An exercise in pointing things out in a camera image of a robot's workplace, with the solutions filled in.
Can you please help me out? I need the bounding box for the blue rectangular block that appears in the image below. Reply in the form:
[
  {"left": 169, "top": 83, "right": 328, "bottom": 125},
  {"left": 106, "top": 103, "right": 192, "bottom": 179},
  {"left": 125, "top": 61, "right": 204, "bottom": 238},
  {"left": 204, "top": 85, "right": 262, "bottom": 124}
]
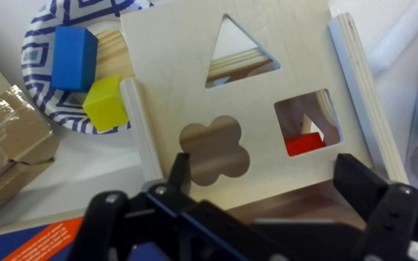
[{"left": 50, "top": 25, "right": 101, "bottom": 95}]

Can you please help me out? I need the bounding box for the plain wooden block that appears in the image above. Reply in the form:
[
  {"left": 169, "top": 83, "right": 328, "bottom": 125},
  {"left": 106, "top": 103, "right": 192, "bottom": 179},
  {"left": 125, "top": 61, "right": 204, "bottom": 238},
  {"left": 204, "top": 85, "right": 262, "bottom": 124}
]
[{"left": 93, "top": 28, "right": 134, "bottom": 83}]

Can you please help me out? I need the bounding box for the red block inside cube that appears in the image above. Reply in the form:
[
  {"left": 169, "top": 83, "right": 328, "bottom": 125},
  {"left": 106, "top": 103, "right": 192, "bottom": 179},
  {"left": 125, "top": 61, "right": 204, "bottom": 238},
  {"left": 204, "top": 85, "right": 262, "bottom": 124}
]
[{"left": 285, "top": 132, "right": 328, "bottom": 159}]

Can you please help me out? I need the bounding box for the wooden lid with shape holes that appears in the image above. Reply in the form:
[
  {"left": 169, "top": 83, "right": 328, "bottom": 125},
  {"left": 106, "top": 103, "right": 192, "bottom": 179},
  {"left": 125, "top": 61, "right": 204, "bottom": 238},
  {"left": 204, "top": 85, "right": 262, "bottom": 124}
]
[{"left": 118, "top": 0, "right": 372, "bottom": 212}]

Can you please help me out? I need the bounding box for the yellow rectangular block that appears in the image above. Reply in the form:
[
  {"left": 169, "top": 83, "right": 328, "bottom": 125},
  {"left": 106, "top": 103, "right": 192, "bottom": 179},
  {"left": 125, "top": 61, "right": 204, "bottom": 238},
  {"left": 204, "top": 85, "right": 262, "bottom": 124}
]
[{"left": 82, "top": 74, "right": 131, "bottom": 134}]

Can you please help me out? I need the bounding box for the clear plastic container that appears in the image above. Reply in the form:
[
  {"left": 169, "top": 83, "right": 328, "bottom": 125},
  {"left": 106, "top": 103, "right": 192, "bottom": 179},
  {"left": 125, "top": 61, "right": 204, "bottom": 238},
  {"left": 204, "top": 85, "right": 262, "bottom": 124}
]
[{"left": 368, "top": 0, "right": 418, "bottom": 76}]

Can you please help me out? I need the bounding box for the wooden shape sorter cube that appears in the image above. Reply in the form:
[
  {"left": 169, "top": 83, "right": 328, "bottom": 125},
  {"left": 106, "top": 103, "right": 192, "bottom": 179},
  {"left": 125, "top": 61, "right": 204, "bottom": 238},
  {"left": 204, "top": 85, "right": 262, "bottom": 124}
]
[{"left": 119, "top": 12, "right": 411, "bottom": 234}]

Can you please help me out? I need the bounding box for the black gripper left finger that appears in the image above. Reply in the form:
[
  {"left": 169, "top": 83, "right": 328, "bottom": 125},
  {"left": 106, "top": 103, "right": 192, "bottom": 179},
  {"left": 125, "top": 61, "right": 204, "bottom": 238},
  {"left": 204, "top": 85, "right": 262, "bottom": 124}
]
[{"left": 67, "top": 153, "right": 281, "bottom": 261}]

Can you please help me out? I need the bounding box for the brown cardboard box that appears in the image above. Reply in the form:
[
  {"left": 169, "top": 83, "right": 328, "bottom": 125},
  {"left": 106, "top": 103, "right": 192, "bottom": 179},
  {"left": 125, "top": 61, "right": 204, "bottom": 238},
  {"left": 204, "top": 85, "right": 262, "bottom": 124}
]
[{"left": 0, "top": 45, "right": 61, "bottom": 225}]

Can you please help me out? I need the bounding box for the blue patterned paper plate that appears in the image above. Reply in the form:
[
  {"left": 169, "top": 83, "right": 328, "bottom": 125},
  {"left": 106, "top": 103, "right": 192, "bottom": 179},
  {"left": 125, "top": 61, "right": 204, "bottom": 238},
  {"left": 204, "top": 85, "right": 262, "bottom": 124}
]
[{"left": 21, "top": 0, "right": 159, "bottom": 137}]

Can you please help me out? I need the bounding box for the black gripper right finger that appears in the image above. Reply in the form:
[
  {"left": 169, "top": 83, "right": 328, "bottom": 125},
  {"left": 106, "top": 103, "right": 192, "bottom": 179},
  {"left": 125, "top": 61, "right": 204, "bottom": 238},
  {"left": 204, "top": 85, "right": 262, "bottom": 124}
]
[{"left": 333, "top": 153, "right": 418, "bottom": 261}]

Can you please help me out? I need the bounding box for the blue book with orange stripe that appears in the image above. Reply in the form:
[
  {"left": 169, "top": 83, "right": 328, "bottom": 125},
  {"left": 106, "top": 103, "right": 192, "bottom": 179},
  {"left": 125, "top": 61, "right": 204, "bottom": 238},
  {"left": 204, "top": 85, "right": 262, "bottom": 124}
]
[{"left": 0, "top": 215, "right": 173, "bottom": 261}]

